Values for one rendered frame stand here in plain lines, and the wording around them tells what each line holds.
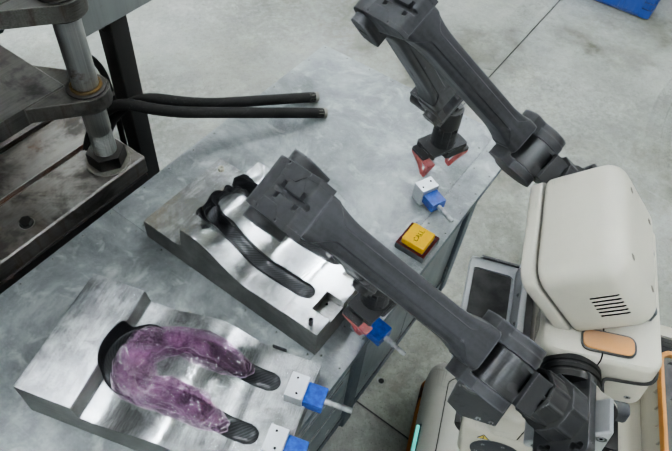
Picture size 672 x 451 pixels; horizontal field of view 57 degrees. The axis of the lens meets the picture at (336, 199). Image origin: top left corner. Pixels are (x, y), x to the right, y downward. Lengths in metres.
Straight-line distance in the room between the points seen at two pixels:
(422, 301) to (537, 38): 3.10
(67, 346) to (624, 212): 0.99
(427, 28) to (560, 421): 0.58
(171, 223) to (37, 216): 0.36
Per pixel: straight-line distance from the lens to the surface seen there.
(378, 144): 1.75
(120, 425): 1.25
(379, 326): 1.36
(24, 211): 1.70
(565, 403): 0.93
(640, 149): 3.33
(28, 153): 1.84
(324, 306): 1.34
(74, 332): 1.32
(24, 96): 1.60
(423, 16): 0.97
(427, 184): 1.60
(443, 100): 1.30
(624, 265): 0.89
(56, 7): 1.41
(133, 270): 1.50
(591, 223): 0.93
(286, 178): 0.76
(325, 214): 0.72
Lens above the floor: 2.02
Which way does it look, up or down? 50 degrees down
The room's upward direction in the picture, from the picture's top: 6 degrees clockwise
